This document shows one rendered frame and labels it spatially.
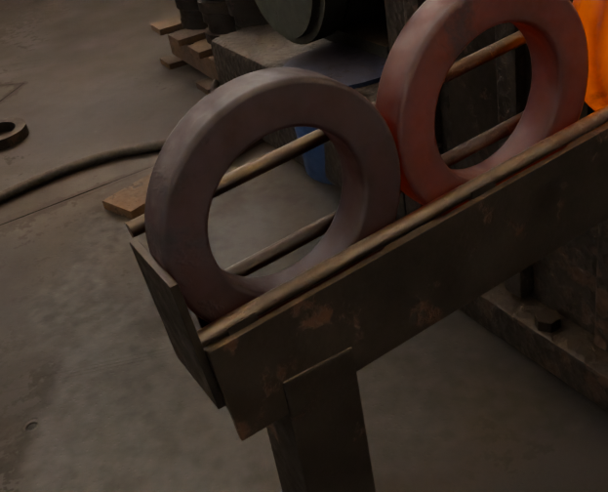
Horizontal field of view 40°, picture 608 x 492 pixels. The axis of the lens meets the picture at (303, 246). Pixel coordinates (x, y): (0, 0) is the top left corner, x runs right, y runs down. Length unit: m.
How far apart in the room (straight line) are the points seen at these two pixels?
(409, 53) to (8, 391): 1.22
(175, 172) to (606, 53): 0.36
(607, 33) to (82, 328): 1.28
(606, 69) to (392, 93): 0.19
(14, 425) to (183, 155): 1.11
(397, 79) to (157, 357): 1.09
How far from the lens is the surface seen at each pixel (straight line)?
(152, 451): 1.41
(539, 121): 0.70
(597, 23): 0.69
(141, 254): 0.56
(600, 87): 0.72
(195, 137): 0.51
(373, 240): 0.59
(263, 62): 2.16
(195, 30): 2.90
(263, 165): 0.61
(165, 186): 0.52
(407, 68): 0.59
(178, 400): 1.49
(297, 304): 0.56
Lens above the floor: 0.95
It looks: 32 degrees down
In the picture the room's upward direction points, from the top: 11 degrees counter-clockwise
